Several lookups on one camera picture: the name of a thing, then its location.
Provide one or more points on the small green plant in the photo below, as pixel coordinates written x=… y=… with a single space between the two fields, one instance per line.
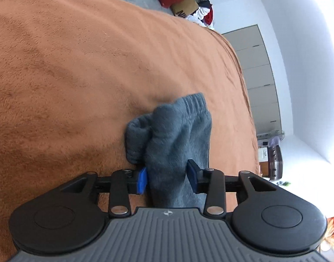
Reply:
x=284 y=183

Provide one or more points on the orange feather wall picture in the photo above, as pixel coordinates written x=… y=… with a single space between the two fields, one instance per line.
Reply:
x=332 y=234

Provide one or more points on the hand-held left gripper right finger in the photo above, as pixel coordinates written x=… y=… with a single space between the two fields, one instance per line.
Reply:
x=191 y=175

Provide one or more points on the brown bedside cabinet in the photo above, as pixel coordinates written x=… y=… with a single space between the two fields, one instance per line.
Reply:
x=274 y=162

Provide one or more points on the red and white clothes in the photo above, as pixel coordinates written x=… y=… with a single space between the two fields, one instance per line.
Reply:
x=205 y=15

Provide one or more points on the grey pants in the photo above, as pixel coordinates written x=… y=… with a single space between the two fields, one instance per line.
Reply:
x=172 y=142

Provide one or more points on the grey wardrobe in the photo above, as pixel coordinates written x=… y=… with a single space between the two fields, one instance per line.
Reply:
x=258 y=82

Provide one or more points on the orange plush blanket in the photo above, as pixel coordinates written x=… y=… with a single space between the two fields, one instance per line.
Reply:
x=74 y=87

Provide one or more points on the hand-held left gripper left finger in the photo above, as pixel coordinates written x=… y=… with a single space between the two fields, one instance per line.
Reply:
x=142 y=180

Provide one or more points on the brown cardboard box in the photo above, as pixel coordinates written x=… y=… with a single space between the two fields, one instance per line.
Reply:
x=185 y=6

